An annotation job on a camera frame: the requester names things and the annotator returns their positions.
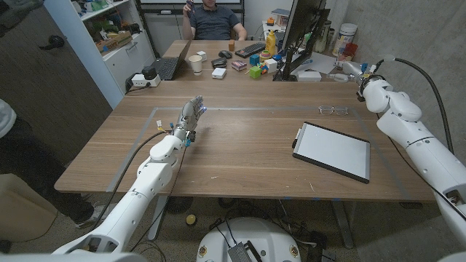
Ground grey electronics module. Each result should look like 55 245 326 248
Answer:
227 240 263 262

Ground white power strip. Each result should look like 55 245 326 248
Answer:
131 74 162 88

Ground small black-framed whiteboard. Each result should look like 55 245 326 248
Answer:
291 121 371 185

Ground black round floor fan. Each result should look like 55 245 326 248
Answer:
165 196 194 215

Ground clear frame glasses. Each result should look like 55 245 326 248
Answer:
317 105 350 117

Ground white robot torso base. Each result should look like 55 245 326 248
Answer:
196 217 302 262

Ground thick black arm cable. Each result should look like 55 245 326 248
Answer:
89 130 172 232
378 57 454 154

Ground black computer monitor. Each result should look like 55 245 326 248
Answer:
282 0 328 50

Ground standing person dark trousers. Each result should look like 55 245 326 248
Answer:
0 98 95 225

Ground white paper sheet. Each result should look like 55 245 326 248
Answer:
291 50 339 76

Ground dark tall bottle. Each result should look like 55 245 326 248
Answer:
315 20 333 54

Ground beige bin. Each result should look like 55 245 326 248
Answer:
0 171 59 243

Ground red plastic cup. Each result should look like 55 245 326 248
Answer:
336 42 359 65

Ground seated person dark shirt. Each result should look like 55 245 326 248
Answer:
181 0 248 41

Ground yellow squeeze bottle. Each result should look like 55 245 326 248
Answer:
265 30 277 56

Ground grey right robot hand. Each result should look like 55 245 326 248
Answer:
326 60 365 87

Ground black keyboard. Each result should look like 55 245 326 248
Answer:
234 41 266 59

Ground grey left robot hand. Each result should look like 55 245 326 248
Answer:
172 95 208 145

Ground white cylindrical canister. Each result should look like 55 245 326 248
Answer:
332 23 358 57

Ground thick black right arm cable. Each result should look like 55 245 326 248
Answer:
378 57 454 154

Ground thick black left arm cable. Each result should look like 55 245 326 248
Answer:
89 130 172 232

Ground black door handle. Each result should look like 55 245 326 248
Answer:
39 34 66 51

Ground cardboard box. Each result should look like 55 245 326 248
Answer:
95 30 134 55

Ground grey table leg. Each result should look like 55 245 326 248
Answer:
147 195 169 241
331 199 355 250

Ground flat white box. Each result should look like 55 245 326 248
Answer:
296 70 323 82

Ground white shelf cabinet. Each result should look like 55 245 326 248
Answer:
39 0 157 109

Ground black laptop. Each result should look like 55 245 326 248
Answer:
151 39 193 81

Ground white paper cup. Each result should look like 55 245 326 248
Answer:
188 55 204 76

